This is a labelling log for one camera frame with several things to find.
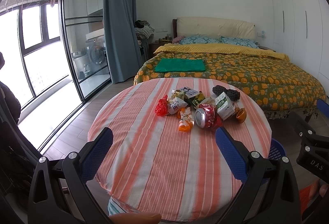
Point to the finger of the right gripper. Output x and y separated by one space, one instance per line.
322 105
317 144

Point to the crushed red soda can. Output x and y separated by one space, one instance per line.
205 116

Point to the black framed glass door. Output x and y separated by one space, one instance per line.
47 66

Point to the gold black bag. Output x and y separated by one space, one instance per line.
178 93

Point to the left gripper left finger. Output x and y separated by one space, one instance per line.
59 193

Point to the white green milk carton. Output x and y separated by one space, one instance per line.
225 108

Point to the white snack bag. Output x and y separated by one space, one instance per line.
175 104

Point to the orange gold round wrapper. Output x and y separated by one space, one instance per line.
241 115

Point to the white wardrobe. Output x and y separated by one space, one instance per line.
301 32

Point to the washing machine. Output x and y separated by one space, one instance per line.
96 50

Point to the teal patterned pillow right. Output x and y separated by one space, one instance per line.
240 42

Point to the clear plastic box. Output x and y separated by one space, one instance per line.
189 93

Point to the pile of clothes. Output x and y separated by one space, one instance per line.
143 29

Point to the dark green yellow snack packet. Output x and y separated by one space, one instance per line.
196 100

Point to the orange floral green quilt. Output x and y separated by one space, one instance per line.
268 77

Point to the orange white candy wrapper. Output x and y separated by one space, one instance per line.
186 119

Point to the blue plastic trash basket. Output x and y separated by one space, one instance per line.
277 151

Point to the wooden nightstand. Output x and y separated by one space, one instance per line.
154 46

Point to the red plastic wrapper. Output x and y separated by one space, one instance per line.
161 108

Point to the folded green cloth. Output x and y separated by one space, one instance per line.
179 65

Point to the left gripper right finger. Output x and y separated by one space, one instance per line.
268 192

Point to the teal patterned pillow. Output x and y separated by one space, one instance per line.
240 42
197 39

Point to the striped pink white tablecloth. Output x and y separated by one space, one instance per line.
154 167

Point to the blue-grey curtain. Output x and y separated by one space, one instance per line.
123 52

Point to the bed with cream headboard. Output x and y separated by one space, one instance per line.
216 28

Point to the teal patterned pillow left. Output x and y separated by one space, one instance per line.
197 39

